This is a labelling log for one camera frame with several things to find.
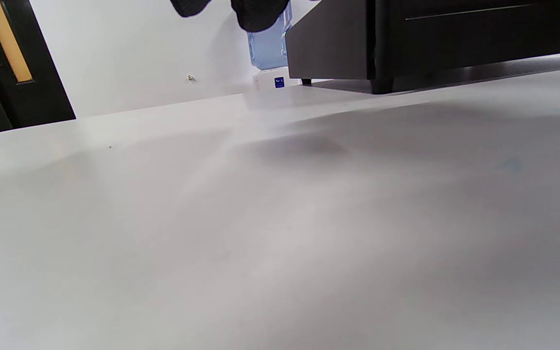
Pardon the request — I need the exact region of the person's left hand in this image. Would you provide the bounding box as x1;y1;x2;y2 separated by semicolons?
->
170;0;291;33

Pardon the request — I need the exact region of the black cash drawer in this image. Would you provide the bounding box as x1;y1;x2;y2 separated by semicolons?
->
285;0;560;95

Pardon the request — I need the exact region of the white water dispenser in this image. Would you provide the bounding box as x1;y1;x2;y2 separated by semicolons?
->
252;67;303;92

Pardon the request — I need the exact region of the black door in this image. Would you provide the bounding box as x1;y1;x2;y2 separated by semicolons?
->
0;0;77;140

